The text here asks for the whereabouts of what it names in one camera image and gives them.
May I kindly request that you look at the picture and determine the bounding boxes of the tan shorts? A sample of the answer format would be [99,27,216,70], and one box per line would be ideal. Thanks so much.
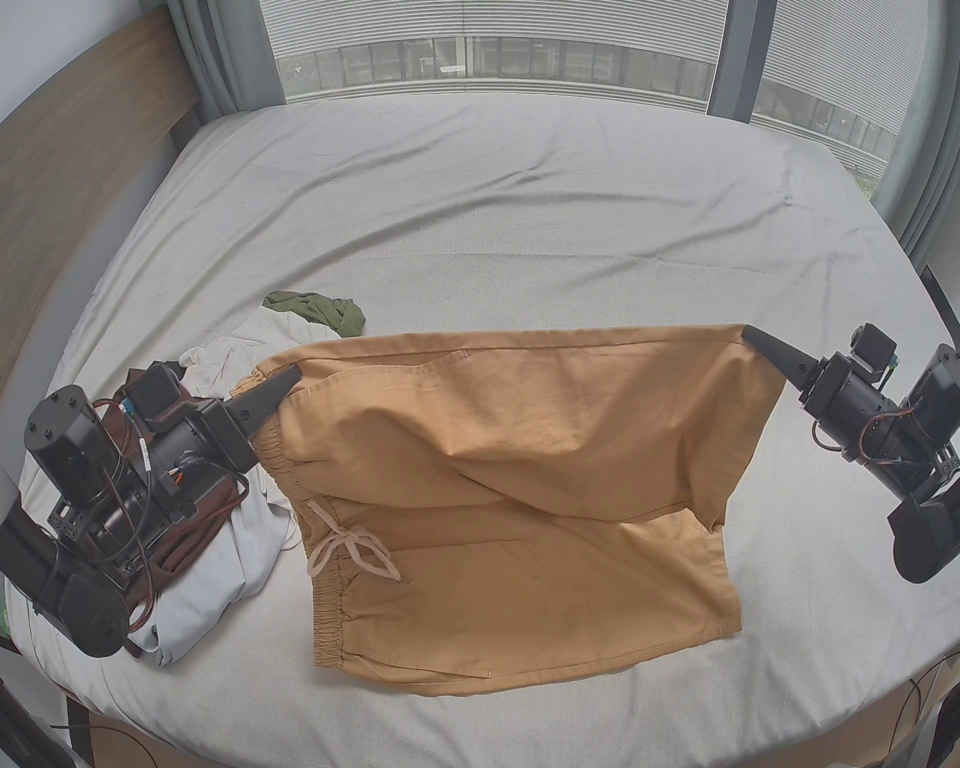
[227,322,789,699]

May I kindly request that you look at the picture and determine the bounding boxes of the grey-green curtain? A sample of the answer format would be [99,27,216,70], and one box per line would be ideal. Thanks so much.
[873,0,960,271]
[166,0,290,125]

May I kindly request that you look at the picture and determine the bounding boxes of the window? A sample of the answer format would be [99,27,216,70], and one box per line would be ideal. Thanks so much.
[258,0,931,181]

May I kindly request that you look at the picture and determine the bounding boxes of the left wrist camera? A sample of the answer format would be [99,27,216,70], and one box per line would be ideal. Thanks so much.
[122,362,204,436]

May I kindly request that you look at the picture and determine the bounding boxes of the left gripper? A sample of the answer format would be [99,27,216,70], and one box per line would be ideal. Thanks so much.
[148,399,258,520]

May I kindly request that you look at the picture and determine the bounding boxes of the white garment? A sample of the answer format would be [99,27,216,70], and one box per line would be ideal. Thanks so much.
[180,306,312,601]

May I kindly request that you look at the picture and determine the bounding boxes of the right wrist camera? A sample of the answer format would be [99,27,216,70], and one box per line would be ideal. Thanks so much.
[851,324,900,387]

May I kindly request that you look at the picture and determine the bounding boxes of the bed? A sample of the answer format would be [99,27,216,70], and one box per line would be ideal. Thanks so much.
[0,3,960,768]

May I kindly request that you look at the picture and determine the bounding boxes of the olive green garment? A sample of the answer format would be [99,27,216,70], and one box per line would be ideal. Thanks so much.
[262,291,367,339]

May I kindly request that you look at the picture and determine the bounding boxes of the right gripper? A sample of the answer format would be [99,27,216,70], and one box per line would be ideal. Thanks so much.
[798,352,890,462]

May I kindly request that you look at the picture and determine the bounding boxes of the pale blue garment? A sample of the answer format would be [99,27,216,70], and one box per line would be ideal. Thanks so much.
[127,517,252,669]

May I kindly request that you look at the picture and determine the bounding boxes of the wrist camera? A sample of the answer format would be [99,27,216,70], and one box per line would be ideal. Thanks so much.
[851,324,900,387]
[122,362,204,436]

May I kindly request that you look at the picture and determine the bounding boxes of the brown garment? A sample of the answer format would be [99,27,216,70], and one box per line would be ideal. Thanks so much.
[97,360,241,624]

